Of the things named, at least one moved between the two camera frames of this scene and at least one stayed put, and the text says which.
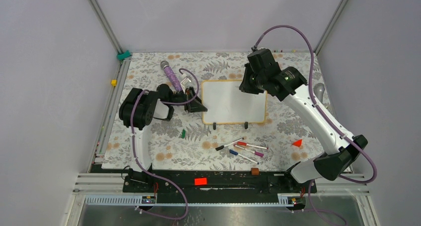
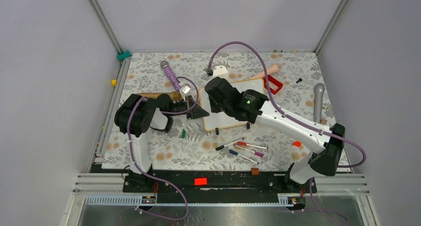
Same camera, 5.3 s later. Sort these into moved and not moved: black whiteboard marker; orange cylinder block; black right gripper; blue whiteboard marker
Moved: black right gripper
Not moved: orange cylinder block; blue whiteboard marker; black whiteboard marker
